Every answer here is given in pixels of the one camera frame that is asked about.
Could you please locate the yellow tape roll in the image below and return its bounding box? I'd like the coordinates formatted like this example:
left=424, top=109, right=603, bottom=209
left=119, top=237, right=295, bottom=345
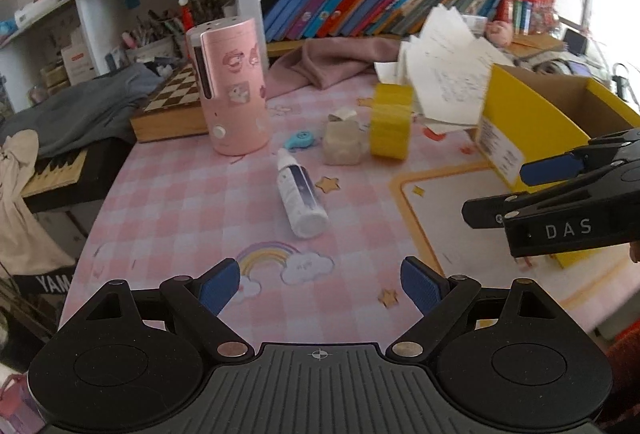
left=369, top=84, right=413, bottom=161

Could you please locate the yellow cardboard box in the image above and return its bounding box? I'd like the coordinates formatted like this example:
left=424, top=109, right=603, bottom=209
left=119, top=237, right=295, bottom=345
left=476, top=65, right=639, bottom=263

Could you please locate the pink checked tablecloth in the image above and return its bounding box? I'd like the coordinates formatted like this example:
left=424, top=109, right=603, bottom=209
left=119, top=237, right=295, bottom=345
left=63, top=75, right=639, bottom=345

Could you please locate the white spray bottle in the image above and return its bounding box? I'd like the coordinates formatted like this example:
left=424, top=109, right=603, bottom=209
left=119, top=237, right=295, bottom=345
left=277, top=149, right=329, bottom=239

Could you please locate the stack of white papers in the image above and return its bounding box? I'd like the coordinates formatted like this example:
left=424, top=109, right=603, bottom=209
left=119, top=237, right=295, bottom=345
left=374, top=4, right=513, bottom=135

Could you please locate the pink pig plush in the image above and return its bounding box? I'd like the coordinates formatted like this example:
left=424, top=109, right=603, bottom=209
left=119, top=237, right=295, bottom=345
left=485, top=21, right=514, bottom=48

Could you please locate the small white charger plug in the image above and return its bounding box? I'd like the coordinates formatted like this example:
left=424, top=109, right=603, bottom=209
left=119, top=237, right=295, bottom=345
left=322, top=108, right=362, bottom=166

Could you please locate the black keyboard piano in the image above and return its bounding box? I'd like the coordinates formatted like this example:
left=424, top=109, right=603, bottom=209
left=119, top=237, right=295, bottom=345
left=8, top=135, right=137, bottom=294

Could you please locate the cream white jacket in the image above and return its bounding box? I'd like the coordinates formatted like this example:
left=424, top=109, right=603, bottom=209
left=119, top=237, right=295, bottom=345
left=0, top=129, right=75, bottom=276

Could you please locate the wooden chess board box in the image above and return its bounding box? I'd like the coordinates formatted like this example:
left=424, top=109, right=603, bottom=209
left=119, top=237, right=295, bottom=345
left=130, top=64, right=207, bottom=142

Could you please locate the grey clothing pile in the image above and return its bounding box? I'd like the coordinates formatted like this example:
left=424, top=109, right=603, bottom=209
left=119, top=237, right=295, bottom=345
left=1, top=63, right=164, bottom=159

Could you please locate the pink cloth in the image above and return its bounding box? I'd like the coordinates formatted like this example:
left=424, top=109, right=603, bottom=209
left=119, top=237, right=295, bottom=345
left=265, top=37, right=400, bottom=100

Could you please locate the pink cylindrical humidifier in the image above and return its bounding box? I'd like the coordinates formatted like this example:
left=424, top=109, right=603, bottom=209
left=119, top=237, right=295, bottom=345
left=186, top=16, right=271, bottom=157

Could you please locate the pen holder with pens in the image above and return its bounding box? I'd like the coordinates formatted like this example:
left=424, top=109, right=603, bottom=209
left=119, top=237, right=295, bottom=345
left=120, top=0, right=226, bottom=63

